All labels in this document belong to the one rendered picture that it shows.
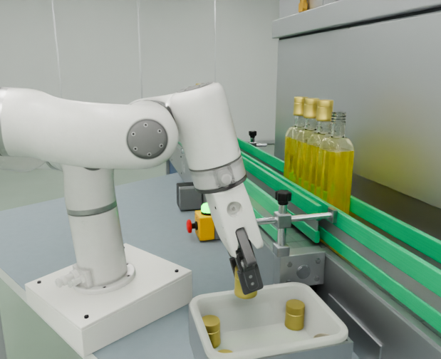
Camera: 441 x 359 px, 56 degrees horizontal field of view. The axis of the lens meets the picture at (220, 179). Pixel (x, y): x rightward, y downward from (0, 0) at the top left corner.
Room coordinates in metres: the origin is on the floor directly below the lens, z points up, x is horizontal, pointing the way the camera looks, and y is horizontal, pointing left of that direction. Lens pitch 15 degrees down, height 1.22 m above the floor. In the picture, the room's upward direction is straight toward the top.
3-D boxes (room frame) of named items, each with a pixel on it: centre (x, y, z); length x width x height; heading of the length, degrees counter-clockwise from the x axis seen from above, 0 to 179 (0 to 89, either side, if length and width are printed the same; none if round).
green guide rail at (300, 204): (1.62, 0.03, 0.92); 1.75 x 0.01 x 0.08; 15
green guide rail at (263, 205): (1.60, 0.10, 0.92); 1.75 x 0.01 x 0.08; 15
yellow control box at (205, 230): (1.12, 0.04, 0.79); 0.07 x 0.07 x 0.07; 15
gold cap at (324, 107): (0.90, -0.23, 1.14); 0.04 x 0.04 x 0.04
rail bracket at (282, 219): (0.72, -0.14, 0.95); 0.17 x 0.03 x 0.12; 105
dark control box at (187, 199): (1.39, 0.11, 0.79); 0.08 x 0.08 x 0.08; 15
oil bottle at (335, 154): (0.84, -0.24, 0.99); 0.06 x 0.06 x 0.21; 14
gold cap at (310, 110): (0.95, -0.21, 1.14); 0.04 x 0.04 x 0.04
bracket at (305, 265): (0.73, -0.16, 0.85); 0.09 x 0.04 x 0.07; 105
